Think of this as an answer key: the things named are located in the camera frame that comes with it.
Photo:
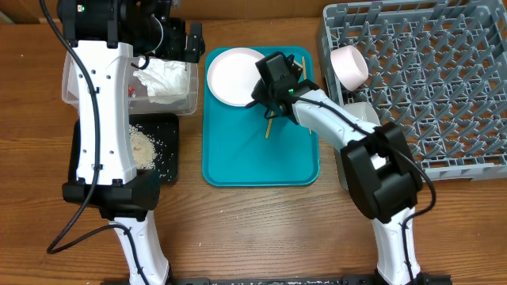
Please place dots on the clear plastic waste bin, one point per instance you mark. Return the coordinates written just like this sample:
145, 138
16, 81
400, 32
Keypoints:
141, 105

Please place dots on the black waste tray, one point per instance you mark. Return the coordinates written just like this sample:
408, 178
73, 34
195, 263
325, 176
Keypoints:
165, 124

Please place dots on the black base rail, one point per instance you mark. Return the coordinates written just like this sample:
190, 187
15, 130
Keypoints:
372, 279

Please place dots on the grey bowl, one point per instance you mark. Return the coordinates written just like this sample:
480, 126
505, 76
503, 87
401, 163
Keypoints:
363, 111

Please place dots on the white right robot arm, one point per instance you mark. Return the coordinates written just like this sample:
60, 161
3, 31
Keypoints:
376, 162

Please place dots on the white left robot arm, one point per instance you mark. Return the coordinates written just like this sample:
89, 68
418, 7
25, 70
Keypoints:
103, 38

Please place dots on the wooden chopstick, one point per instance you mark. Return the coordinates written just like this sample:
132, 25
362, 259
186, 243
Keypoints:
269, 126
305, 77

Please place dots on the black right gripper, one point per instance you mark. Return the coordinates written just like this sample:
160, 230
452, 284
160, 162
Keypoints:
261, 92

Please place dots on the cooked white rice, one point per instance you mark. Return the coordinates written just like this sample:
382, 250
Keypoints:
151, 152

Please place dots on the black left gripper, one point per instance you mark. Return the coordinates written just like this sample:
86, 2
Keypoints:
180, 51

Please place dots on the white tissue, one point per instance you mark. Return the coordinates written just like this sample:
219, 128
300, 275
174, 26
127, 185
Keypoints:
165, 81

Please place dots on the large white round plate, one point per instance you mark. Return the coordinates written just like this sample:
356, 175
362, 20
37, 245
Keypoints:
233, 75

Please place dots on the white small bowl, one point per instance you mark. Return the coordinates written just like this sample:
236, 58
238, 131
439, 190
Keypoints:
349, 66

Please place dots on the grey dishwasher rack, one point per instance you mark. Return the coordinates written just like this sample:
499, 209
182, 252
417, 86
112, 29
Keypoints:
437, 69

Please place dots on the teal plastic tray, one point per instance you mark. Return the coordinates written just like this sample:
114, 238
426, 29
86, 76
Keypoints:
236, 154

